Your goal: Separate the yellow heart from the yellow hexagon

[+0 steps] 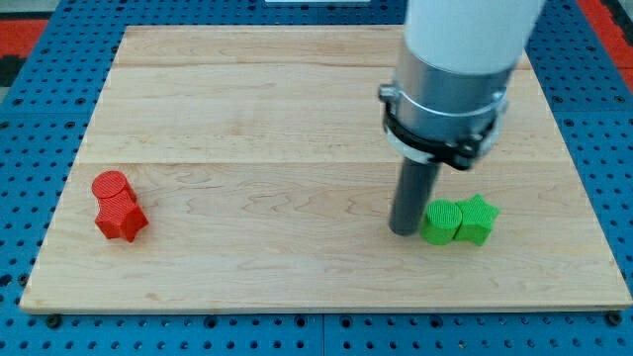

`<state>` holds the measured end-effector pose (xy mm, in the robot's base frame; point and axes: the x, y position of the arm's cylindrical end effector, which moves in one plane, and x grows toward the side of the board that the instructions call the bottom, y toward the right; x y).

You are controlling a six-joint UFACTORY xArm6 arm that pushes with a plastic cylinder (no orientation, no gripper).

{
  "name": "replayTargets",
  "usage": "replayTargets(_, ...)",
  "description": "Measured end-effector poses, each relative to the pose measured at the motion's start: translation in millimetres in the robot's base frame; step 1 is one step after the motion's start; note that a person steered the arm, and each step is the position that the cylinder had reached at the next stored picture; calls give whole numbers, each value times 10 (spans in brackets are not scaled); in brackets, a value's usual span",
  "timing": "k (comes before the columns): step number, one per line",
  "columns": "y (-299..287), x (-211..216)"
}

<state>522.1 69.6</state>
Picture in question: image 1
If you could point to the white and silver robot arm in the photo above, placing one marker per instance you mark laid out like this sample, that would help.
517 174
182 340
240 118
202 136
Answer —
447 96

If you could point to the light wooden board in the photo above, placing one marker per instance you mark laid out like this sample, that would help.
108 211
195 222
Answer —
257 155

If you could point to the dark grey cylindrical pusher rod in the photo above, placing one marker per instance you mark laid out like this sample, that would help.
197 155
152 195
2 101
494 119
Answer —
413 191

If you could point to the green cylinder block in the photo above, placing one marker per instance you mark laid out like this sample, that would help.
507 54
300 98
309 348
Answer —
441 221

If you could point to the green star block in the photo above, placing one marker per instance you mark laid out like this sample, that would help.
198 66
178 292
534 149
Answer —
478 218

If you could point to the red star block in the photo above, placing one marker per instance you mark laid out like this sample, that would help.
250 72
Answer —
120 217

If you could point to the red cylinder block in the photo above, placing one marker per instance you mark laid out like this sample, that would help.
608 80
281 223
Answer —
110 184

